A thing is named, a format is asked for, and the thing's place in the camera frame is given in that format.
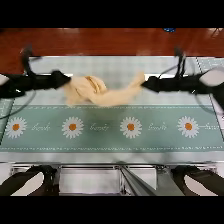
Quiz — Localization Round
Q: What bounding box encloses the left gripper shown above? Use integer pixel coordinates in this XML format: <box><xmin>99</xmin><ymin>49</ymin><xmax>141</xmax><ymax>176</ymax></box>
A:
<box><xmin>49</xmin><ymin>69</ymin><xmax>73</xmax><ymax>90</ymax></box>

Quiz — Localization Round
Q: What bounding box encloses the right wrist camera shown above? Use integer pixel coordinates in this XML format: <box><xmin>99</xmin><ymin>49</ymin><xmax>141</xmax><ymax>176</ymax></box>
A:
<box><xmin>173</xmin><ymin>46</ymin><xmax>188</xmax><ymax>80</ymax></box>

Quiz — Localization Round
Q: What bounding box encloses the cream T-shirt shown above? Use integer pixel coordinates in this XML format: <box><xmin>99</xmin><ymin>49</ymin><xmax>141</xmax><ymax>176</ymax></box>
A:
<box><xmin>62</xmin><ymin>71</ymin><xmax>147</xmax><ymax>108</ymax></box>

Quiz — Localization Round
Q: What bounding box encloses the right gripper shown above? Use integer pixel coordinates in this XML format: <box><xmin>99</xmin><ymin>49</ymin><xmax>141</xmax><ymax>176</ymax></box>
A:
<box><xmin>141</xmin><ymin>75</ymin><xmax>168</xmax><ymax>94</ymax></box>

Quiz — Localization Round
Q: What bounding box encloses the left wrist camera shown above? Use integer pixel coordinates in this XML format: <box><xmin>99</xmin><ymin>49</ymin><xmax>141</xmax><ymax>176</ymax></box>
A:
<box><xmin>19</xmin><ymin>44</ymin><xmax>43</xmax><ymax>76</ymax></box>

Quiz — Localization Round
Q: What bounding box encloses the silver frame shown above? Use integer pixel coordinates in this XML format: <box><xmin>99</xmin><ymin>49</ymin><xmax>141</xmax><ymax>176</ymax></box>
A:
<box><xmin>0</xmin><ymin>161</ymin><xmax>224</xmax><ymax>197</ymax></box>

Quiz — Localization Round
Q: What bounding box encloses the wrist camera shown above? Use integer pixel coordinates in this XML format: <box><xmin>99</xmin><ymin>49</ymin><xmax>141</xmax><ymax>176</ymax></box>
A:
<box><xmin>173</xmin><ymin>46</ymin><xmax>188</xmax><ymax>80</ymax></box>
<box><xmin>19</xmin><ymin>44</ymin><xmax>43</xmax><ymax>76</ymax></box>

